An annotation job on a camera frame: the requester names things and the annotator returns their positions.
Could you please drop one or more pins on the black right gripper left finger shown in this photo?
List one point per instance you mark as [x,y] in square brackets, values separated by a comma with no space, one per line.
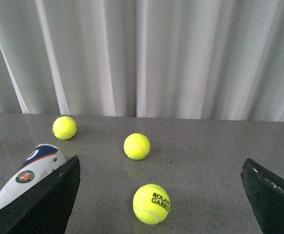
[46,207]

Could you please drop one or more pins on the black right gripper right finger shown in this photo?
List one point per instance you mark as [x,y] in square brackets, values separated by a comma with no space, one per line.
[265,192]

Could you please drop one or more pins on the clear Wilson tennis ball can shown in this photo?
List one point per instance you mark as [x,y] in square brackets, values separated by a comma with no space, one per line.
[44,159]

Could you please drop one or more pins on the yellow tennis ball far left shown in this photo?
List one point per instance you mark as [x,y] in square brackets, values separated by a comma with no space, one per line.
[64,128]

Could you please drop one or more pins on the yellow Roland Garros tennis ball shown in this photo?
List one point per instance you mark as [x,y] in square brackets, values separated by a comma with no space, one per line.
[151,204]

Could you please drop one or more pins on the yellow tennis ball middle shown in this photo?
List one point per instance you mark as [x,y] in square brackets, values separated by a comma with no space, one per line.
[136,146]

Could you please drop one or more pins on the white pleated curtain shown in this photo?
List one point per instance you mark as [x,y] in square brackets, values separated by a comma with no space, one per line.
[195,59]

